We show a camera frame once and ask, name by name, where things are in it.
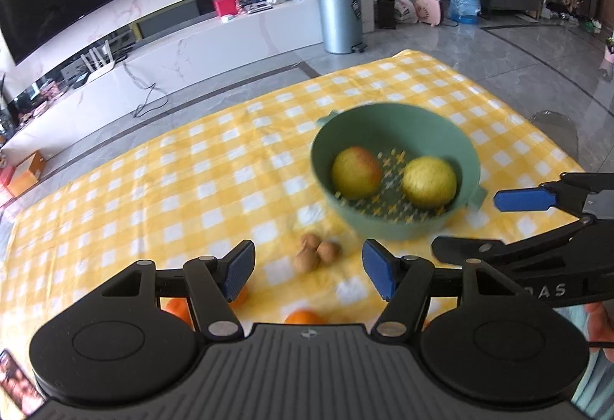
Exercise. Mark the white plastic bag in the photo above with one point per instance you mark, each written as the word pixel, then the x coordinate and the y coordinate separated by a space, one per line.
pixel 404 12

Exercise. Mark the yellow checked tablecloth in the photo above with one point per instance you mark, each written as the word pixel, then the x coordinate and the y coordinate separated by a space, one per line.
pixel 245 173

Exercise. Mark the white TV console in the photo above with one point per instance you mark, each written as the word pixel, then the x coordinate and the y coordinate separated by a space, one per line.
pixel 178 60

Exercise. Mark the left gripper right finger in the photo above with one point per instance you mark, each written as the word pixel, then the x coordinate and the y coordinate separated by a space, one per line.
pixel 406 284

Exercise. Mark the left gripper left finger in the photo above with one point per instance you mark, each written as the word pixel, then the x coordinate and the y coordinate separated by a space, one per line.
pixel 209 285

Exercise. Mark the yellow lemon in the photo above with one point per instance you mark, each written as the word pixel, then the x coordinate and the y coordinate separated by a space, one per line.
pixel 429 183

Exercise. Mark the white wifi router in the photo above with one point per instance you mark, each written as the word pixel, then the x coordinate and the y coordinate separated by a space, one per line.
pixel 99 61

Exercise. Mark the orange cardboard box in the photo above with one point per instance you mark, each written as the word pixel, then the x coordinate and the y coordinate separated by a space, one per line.
pixel 26 174

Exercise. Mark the large yellow-green pear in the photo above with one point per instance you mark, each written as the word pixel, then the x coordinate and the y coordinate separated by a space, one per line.
pixel 356 173

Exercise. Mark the grey metal trash can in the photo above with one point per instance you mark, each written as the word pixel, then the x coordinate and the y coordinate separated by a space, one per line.
pixel 341 22

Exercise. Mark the green colander bowl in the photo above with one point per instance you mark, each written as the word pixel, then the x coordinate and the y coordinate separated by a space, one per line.
pixel 395 134

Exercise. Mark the orange mandarin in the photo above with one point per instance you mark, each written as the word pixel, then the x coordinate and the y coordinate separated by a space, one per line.
pixel 304 317
pixel 241 298
pixel 178 307

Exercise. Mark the pink pig toy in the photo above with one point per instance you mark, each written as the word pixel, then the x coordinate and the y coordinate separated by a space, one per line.
pixel 429 12

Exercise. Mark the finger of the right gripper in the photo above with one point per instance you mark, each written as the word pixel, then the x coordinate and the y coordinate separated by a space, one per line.
pixel 505 256
pixel 573 193

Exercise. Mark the red box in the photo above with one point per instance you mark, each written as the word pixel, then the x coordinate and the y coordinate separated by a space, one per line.
pixel 225 7

